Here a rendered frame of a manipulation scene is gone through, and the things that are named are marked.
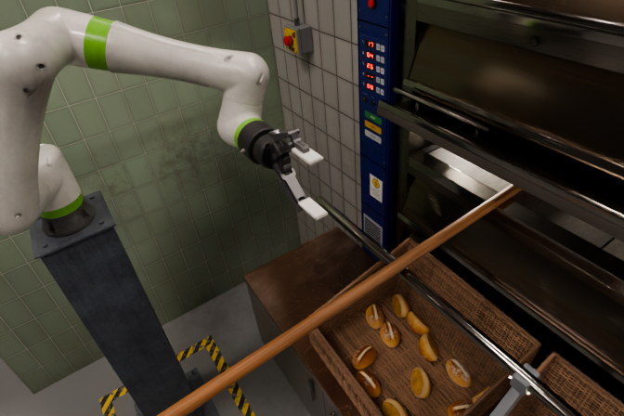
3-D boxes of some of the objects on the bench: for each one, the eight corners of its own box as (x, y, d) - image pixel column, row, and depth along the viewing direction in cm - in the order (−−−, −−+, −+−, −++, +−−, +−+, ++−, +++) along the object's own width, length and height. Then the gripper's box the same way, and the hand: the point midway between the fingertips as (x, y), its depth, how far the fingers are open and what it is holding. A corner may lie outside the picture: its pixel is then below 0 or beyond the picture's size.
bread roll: (424, 342, 155) (416, 339, 151) (407, 321, 163) (398, 318, 158) (435, 331, 155) (426, 328, 150) (416, 311, 162) (408, 307, 158)
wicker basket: (407, 282, 177) (409, 233, 161) (526, 393, 137) (546, 343, 121) (307, 342, 159) (299, 293, 142) (411, 490, 119) (418, 447, 102)
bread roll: (430, 369, 147) (419, 362, 144) (422, 343, 155) (410, 336, 152) (443, 361, 145) (433, 354, 142) (434, 335, 153) (423, 329, 150)
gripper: (273, 93, 93) (331, 128, 78) (286, 184, 108) (338, 229, 93) (242, 103, 90) (297, 142, 75) (260, 196, 104) (309, 244, 89)
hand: (317, 188), depth 85 cm, fingers open, 13 cm apart
